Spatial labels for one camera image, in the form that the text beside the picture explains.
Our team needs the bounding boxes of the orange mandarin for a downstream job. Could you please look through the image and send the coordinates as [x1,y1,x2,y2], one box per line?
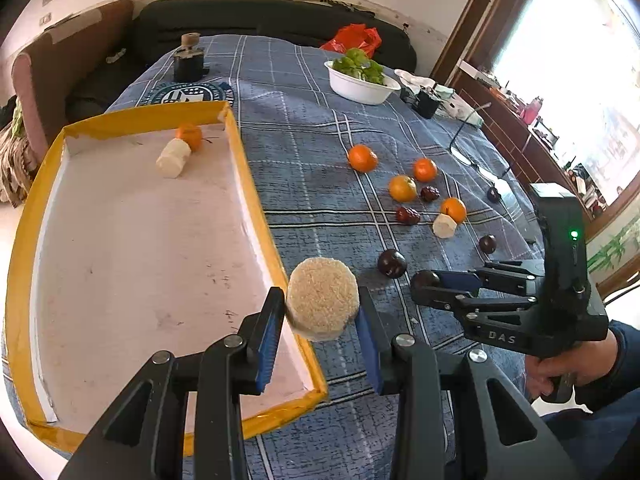
[348,144,379,174]
[175,121,204,152]
[413,158,438,183]
[440,197,468,224]

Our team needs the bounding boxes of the person's right forearm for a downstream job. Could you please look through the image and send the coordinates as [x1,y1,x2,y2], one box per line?
[542,320,640,480]

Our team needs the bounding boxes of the patterned cloth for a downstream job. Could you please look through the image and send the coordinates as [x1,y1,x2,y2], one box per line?
[0,95,47,207]

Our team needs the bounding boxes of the blue plaid blanket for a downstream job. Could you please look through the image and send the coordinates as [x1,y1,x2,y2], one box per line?
[0,34,551,480]

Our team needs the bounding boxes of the black sofa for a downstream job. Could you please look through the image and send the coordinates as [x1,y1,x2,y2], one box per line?
[67,0,418,121]

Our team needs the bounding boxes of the bamboo wall sticker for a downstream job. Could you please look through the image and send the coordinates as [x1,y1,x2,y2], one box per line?
[587,227,640,273]

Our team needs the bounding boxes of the wooden window frame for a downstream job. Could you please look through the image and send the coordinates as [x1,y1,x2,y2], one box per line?
[432,0,640,306]

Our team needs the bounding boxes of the small black device with cork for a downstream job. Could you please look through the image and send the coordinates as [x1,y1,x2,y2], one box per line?
[173,32,206,82]

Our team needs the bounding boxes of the pink bottle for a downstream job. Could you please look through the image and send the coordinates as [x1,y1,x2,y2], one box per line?
[522,95,544,126]

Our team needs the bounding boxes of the white bowl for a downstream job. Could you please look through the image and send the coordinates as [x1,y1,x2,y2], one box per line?
[324,59,402,106]

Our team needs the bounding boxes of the yellow-edged cardboard tray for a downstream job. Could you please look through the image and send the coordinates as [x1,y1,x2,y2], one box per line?
[4,101,330,457]

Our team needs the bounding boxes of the green leafy vegetables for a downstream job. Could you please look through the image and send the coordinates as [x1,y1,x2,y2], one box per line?
[332,48,386,85]

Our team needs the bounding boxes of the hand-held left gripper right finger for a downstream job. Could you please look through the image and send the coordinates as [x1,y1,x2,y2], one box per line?
[354,286,581,480]

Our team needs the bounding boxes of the person's right hand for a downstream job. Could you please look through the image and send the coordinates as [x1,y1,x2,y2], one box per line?
[526,331,622,401]

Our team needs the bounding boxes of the small black box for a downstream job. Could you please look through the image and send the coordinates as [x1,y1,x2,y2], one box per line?
[400,86,442,120]

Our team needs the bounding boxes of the red plastic bag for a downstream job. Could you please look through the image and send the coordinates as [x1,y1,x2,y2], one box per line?
[320,24,383,58]

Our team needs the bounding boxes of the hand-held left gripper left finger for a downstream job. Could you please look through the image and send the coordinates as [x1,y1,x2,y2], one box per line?
[60,286,287,480]

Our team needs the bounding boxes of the brown cardboard box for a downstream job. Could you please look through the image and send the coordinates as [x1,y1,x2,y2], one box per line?
[11,0,136,161]

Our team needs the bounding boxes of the eyeglasses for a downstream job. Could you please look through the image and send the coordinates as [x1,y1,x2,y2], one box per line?
[449,101,517,187]

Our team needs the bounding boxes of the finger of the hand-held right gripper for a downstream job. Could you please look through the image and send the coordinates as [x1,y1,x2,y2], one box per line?
[427,259,547,297]
[411,287,538,331]

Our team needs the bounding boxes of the white work glove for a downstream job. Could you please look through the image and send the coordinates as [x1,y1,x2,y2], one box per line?
[435,85,485,128]
[394,69,437,92]

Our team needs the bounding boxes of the yellowish mandarin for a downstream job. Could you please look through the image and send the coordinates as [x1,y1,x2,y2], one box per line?
[389,175,418,203]

